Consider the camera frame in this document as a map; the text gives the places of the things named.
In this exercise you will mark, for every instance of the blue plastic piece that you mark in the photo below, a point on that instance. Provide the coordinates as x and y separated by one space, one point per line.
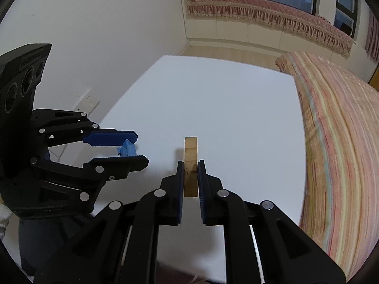
128 149

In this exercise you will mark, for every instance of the framed wooden board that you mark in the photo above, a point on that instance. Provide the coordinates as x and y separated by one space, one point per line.
374 78

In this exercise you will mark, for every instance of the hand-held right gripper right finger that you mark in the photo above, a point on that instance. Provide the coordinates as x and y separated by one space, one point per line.
202 192

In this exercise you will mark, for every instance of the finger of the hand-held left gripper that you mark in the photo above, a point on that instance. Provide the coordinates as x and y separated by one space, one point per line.
112 137
118 162

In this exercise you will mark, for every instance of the pink fringed window seat cushion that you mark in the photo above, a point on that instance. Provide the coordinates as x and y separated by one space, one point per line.
266 11

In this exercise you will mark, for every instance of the pink curtain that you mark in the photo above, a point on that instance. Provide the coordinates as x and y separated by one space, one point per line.
372 35

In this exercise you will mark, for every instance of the striped bed blanket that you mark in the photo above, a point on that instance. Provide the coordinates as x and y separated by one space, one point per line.
340 153

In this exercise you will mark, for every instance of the white window seat cabinet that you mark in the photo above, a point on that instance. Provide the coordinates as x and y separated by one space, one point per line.
237 31

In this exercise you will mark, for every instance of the wooden block toy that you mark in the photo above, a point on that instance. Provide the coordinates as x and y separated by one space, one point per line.
191 153

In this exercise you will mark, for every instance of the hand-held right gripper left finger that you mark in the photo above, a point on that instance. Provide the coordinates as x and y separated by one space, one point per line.
179 189

